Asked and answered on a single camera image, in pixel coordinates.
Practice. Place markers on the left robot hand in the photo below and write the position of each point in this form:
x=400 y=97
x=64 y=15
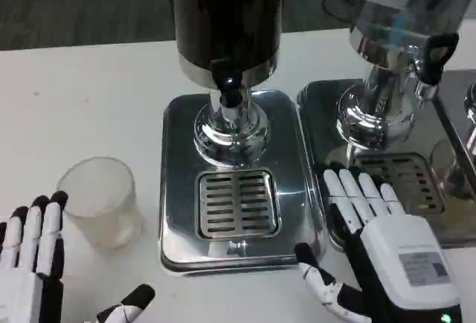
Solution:
x=35 y=263

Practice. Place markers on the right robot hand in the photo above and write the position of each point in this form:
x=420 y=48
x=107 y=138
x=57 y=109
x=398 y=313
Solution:
x=394 y=256

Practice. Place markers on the clear ribbed glass cup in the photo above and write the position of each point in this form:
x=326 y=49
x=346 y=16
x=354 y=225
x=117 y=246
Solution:
x=101 y=204

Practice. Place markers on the steel drip tray with grid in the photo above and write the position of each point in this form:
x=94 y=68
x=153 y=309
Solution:
x=238 y=185
x=375 y=152

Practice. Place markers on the steel drink dispenser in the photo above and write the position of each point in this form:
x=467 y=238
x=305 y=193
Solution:
x=394 y=62

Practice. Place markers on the black dispenser tap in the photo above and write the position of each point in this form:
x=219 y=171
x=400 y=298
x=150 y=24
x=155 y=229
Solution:
x=230 y=90

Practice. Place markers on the dark drink dispenser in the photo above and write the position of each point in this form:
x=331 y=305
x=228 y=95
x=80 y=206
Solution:
x=227 y=59

